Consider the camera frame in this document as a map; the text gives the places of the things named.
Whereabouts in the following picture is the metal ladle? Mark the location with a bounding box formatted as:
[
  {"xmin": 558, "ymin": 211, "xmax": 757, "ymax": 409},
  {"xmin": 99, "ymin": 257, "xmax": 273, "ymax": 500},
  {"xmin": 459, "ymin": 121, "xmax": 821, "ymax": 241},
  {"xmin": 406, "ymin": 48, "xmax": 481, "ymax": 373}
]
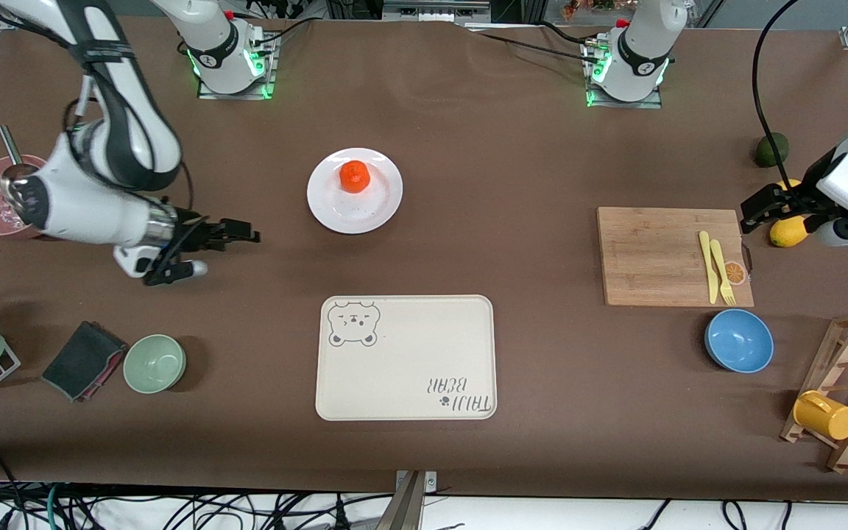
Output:
[{"xmin": 0, "ymin": 125, "xmax": 38, "ymax": 185}]

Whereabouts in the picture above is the green avocado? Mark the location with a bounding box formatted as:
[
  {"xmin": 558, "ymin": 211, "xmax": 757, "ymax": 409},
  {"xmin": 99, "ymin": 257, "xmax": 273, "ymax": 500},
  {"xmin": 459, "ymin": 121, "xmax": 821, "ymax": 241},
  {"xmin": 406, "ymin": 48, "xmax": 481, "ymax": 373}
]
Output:
[{"xmin": 755, "ymin": 132, "xmax": 790, "ymax": 168}]

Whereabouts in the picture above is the yellow plastic knife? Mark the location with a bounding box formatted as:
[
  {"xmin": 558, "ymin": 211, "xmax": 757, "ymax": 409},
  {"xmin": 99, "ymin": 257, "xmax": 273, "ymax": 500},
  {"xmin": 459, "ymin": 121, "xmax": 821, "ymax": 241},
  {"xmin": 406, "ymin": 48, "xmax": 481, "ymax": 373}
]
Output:
[{"xmin": 699, "ymin": 230, "xmax": 720, "ymax": 305}]

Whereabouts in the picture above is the yellow plastic fork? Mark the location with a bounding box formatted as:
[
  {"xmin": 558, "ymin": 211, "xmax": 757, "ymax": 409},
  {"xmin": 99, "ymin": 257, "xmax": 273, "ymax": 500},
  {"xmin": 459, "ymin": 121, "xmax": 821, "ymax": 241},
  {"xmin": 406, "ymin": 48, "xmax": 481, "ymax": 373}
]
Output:
[{"xmin": 710, "ymin": 239, "xmax": 737, "ymax": 306}]

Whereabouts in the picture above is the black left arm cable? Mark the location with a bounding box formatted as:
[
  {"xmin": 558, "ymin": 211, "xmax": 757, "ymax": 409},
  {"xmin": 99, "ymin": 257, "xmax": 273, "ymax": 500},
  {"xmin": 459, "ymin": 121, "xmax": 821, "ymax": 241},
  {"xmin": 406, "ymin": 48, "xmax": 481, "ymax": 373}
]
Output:
[{"xmin": 752, "ymin": 0, "xmax": 802, "ymax": 185}]

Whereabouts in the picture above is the white round plate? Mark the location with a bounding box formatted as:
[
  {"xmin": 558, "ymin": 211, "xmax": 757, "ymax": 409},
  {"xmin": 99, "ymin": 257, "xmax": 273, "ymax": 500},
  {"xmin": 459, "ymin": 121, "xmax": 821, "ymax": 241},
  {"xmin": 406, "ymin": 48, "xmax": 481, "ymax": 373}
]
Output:
[{"xmin": 307, "ymin": 148, "xmax": 403, "ymax": 235}]

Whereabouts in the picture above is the cream tray with bear print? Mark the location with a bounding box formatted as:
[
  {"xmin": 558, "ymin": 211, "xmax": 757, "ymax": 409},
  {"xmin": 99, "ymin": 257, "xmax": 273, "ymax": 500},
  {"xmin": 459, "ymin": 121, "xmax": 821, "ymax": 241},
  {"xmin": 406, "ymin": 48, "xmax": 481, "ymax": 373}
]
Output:
[{"xmin": 315, "ymin": 295, "xmax": 498, "ymax": 422}]

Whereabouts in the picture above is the metal table clamp bracket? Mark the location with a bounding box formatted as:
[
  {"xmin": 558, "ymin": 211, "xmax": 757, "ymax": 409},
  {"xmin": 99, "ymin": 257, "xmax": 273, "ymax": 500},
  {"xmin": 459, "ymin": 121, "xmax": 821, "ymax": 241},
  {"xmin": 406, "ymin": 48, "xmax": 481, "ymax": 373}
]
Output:
[{"xmin": 395, "ymin": 471, "xmax": 437, "ymax": 494}]

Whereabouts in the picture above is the orange mandarin fruit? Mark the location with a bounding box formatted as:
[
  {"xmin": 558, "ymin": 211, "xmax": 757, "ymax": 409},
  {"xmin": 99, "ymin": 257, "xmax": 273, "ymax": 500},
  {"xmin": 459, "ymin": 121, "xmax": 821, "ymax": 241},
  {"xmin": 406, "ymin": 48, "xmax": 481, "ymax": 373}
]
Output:
[{"xmin": 339, "ymin": 161, "xmax": 372, "ymax": 194}]

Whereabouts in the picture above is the wooden cutting board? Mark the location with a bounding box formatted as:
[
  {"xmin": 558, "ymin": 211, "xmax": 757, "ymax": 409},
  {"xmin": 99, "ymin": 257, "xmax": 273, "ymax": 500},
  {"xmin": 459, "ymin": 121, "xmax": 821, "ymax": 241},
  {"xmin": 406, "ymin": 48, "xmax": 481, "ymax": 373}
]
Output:
[{"xmin": 597, "ymin": 207, "xmax": 755, "ymax": 308}]

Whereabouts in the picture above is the grey camera mount pole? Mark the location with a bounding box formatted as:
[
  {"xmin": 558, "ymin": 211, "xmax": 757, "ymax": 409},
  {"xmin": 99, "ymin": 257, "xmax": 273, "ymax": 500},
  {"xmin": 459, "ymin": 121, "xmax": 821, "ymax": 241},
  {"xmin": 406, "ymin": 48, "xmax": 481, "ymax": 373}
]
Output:
[{"xmin": 374, "ymin": 471, "xmax": 425, "ymax": 530}]

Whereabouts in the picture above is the dark grey folded cloth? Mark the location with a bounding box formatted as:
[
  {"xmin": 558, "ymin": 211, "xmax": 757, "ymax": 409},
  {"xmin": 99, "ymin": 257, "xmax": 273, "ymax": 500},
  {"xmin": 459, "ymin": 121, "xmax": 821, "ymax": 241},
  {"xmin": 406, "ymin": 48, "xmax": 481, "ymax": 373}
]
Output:
[{"xmin": 41, "ymin": 320, "xmax": 124, "ymax": 402}]

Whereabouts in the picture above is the brown table cover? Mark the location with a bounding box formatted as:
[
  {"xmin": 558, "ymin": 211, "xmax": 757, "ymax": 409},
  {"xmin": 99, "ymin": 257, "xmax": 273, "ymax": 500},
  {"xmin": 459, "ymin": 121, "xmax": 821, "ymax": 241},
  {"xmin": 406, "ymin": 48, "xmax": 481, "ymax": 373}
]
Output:
[{"xmin": 0, "ymin": 13, "xmax": 848, "ymax": 503}]

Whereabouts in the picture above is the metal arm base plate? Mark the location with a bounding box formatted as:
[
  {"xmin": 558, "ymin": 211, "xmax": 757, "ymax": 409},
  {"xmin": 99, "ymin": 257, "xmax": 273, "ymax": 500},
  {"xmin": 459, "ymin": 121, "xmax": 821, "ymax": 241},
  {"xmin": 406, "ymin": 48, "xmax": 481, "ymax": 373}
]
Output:
[
  {"xmin": 198, "ymin": 33, "xmax": 276, "ymax": 100},
  {"xmin": 586, "ymin": 40, "xmax": 664, "ymax": 110}
]

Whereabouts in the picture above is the pale green bowl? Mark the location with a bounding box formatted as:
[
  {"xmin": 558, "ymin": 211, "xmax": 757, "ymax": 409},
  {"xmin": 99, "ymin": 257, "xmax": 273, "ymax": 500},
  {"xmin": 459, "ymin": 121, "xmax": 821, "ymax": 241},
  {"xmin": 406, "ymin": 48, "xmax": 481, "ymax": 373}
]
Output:
[{"xmin": 123, "ymin": 334, "xmax": 187, "ymax": 395}]

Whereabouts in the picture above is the grey metal box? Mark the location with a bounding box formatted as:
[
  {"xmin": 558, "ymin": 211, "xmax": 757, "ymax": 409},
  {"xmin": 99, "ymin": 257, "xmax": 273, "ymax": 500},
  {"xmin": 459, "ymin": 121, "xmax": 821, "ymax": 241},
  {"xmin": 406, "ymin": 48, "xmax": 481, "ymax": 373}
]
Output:
[{"xmin": 382, "ymin": 0, "xmax": 492, "ymax": 28}]

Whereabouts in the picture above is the blue bowl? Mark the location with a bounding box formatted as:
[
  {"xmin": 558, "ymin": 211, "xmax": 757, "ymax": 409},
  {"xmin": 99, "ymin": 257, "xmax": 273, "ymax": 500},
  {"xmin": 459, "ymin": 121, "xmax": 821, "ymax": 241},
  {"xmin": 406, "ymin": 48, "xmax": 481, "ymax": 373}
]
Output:
[{"xmin": 704, "ymin": 308, "xmax": 775, "ymax": 374}]

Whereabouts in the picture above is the wooden cup rack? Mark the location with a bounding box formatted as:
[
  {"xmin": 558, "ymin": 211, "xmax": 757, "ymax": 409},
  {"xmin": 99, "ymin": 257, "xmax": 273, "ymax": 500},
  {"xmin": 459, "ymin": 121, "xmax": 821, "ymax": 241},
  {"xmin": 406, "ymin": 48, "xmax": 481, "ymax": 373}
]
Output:
[{"xmin": 780, "ymin": 311, "xmax": 848, "ymax": 473}]

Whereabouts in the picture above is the black base cable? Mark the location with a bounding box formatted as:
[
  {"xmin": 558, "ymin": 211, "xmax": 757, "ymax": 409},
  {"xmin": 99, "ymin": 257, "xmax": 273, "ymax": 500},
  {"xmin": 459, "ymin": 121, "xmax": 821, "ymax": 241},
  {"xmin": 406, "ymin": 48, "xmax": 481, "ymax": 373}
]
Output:
[
  {"xmin": 251, "ymin": 19, "xmax": 316, "ymax": 46},
  {"xmin": 466, "ymin": 31, "xmax": 596, "ymax": 60}
]

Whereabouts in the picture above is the yellow mug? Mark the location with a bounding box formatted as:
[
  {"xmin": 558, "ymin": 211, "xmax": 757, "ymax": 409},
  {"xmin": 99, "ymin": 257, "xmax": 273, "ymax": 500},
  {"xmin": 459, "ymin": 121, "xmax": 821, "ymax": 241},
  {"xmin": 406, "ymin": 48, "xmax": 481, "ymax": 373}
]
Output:
[{"xmin": 793, "ymin": 390, "xmax": 848, "ymax": 442}]

